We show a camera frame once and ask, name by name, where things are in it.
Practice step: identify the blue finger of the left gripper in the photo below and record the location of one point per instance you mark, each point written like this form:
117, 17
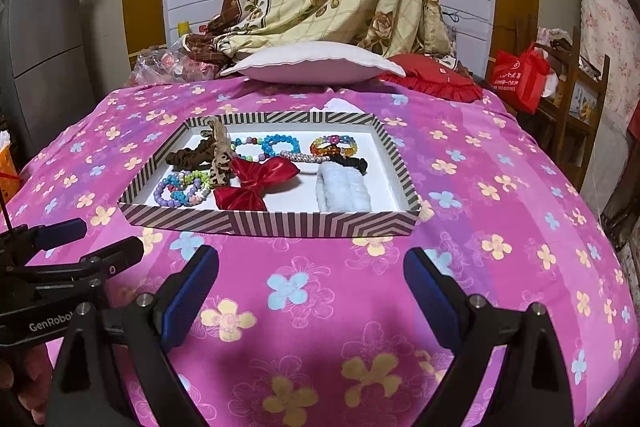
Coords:
122, 255
48, 237

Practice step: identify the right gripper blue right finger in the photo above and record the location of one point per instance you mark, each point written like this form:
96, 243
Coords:
438, 297

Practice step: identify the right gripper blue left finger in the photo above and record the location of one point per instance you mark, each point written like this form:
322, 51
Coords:
182, 295

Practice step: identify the black hair scrunchie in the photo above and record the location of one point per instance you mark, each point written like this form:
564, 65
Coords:
352, 162

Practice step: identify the striped jewelry box tray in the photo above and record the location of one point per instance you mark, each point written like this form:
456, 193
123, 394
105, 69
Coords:
150, 199

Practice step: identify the left hand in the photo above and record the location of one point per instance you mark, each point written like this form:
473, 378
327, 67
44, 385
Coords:
29, 376

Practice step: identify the brown hair scrunchie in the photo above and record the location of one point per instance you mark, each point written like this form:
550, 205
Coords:
191, 160

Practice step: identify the pink floral bed sheet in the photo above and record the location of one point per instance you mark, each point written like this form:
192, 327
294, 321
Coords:
315, 332

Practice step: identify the red satin bow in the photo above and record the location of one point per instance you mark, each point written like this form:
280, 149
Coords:
255, 179

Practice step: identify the brown leopard ribbon bow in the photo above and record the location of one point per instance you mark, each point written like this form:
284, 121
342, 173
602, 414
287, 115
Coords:
218, 147

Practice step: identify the grey refrigerator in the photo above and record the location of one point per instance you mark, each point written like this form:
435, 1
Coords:
45, 84

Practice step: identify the white fluffy hair scrunchie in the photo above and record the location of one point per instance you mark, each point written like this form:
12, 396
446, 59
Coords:
341, 189

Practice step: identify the clear plastic bag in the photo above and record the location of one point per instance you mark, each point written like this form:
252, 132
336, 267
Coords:
162, 65

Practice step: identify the wooden shelf rack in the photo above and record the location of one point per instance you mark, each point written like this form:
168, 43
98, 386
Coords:
565, 124

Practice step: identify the white paper sheet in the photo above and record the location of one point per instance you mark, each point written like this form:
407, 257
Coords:
337, 105

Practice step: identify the red ruffled cushion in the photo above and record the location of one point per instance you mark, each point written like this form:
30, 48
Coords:
426, 75

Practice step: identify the red shopping bag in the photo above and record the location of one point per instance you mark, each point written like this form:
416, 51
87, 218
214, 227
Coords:
519, 80

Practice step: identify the white pillow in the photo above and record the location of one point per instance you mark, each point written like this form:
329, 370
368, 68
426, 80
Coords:
314, 62

